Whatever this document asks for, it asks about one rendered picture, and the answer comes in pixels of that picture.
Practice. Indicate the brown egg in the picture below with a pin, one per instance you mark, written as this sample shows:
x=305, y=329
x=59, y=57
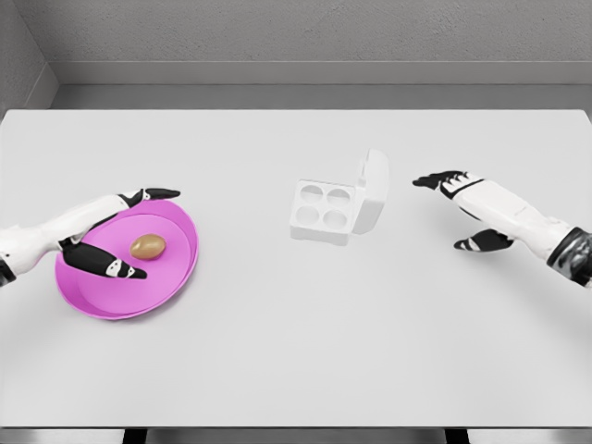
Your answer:
x=147, y=247

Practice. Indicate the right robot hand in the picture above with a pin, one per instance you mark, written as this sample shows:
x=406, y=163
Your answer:
x=490, y=203

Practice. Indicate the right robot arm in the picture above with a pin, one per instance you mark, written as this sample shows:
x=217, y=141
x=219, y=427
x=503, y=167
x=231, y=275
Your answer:
x=562, y=247

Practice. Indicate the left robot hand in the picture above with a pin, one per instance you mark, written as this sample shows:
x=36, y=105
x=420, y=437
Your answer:
x=99, y=207

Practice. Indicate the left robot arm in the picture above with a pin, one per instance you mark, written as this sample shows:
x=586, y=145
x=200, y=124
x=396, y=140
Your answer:
x=23, y=250

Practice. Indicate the pink round plate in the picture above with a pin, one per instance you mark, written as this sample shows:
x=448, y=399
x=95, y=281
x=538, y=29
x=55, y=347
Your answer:
x=162, y=291

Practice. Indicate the white egg box with lid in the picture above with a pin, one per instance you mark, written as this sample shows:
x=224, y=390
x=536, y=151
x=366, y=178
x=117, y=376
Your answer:
x=324, y=217

